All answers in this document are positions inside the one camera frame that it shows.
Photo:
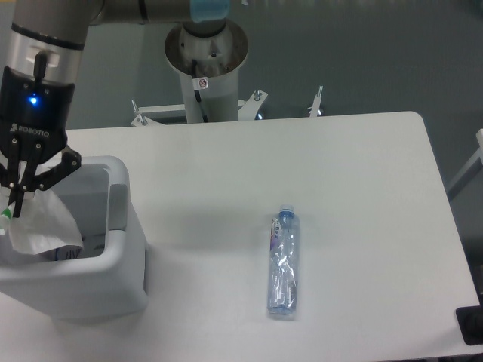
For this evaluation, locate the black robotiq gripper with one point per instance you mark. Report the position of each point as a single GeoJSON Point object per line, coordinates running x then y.
{"type": "Point", "coordinates": [33, 130]}

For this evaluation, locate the white green paper bag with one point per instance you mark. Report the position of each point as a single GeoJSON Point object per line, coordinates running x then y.
{"type": "Point", "coordinates": [45, 224]}

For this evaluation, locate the clear plastic water bottle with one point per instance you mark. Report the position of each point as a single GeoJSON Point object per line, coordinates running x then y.
{"type": "Point", "coordinates": [284, 260]}

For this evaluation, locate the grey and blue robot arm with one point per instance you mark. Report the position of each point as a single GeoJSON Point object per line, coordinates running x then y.
{"type": "Point", "coordinates": [48, 37]}

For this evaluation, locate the white plastic trash can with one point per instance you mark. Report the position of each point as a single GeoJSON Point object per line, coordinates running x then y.
{"type": "Point", "coordinates": [98, 197]}

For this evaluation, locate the blue white package in bin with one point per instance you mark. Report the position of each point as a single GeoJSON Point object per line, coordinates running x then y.
{"type": "Point", "coordinates": [92, 246]}

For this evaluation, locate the black clamp at table edge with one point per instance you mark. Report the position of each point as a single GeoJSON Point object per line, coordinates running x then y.
{"type": "Point", "coordinates": [470, 321]}

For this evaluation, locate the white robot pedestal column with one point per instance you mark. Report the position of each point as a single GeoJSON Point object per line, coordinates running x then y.
{"type": "Point", "coordinates": [207, 57]}

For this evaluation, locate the white pedestal base frame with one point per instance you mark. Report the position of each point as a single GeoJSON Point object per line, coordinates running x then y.
{"type": "Point", "coordinates": [252, 109]}

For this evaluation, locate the white frame at right edge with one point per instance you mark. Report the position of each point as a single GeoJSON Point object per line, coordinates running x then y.
{"type": "Point", "coordinates": [467, 172]}

